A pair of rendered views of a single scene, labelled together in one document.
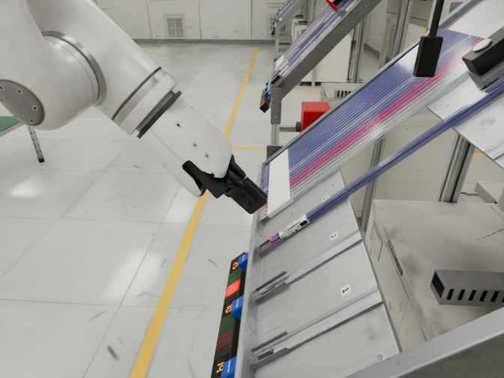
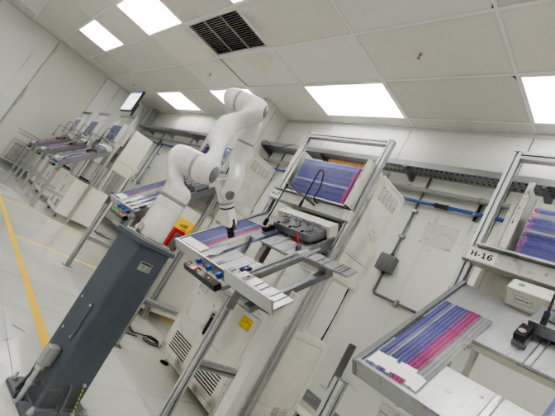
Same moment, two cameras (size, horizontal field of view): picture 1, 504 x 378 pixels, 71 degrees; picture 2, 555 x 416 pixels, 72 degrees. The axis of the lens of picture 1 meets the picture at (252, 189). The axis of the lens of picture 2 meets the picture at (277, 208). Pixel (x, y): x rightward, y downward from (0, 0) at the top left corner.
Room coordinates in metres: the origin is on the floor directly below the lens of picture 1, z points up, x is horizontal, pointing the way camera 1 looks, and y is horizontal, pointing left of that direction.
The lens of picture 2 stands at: (-1.17, 1.30, 0.83)
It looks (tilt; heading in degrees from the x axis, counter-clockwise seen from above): 9 degrees up; 316
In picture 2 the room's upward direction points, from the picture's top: 30 degrees clockwise
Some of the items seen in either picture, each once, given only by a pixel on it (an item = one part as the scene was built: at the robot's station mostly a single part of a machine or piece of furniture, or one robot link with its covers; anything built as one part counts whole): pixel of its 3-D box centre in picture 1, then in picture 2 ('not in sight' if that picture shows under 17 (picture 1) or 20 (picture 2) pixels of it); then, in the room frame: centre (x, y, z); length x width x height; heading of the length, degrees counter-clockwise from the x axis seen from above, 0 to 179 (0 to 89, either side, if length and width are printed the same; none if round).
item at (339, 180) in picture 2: not in sight; (326, 182); (0.45, -0.52, 1.52); 0.51 x 0.13 x 0.27; 176
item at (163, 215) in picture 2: not in sight; (159, 219); (0.25, 0.49, 0.79); 0.19 x 0.19 x 0.18
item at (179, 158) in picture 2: not in sight; (181, 173); (0.28, 0.51, 1.00); 0.19 x 0.12 x 0.24; 28
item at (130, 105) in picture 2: not in sight; (134, 104); (5.20, -0.80, 2.10); 0.58 x 0.14 x 0.41; 176
